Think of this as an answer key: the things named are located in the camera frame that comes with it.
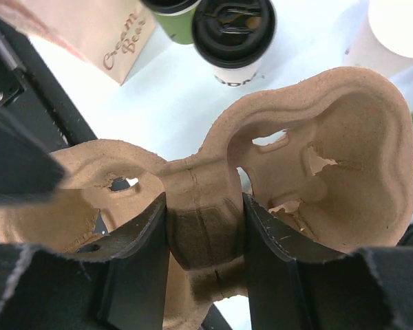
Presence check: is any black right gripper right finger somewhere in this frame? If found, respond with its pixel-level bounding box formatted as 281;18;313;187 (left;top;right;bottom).
243;195;413;329

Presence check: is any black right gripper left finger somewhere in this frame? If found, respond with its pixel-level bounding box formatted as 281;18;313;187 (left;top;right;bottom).
0;195;169;329

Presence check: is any printed paper takeout bag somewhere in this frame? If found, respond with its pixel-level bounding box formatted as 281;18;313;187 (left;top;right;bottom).
0;0;155;84

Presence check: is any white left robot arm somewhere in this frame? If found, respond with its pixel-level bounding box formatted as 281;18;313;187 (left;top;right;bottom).
0;19;96;206

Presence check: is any white paper cup stack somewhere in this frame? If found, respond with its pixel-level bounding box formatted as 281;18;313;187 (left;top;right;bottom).
343;0;413;78

